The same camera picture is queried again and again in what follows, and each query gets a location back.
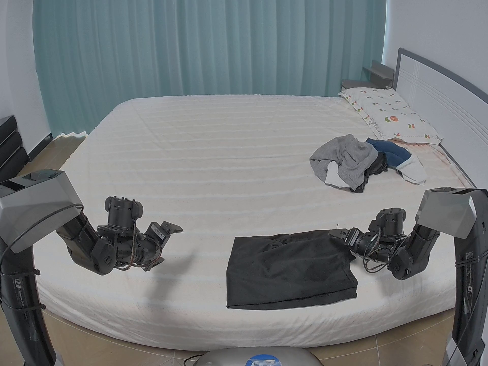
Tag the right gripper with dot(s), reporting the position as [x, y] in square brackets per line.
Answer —
[358, 240]

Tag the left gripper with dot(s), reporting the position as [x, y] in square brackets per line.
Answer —
[152, 242]

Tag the black T-shirt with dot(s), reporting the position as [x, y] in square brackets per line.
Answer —
[289, 269]

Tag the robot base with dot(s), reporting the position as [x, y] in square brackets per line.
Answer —
[228, 358]

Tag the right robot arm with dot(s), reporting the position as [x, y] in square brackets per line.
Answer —
[446, 212]

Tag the pile of clothes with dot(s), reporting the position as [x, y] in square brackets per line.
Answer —
[350, 158]

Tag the bed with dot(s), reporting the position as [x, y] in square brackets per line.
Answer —
[190, 166]

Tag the white printed pillow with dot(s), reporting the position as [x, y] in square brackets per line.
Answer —
[389, 114]

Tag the grey bedside table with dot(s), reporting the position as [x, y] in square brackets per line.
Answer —
[381, 70]

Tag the black chest of drawers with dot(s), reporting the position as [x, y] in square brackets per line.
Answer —
[11, 147]

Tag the blue-green curtain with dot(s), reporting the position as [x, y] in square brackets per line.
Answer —
[209, 32]

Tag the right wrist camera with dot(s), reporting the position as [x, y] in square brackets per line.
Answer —
[374, 228]

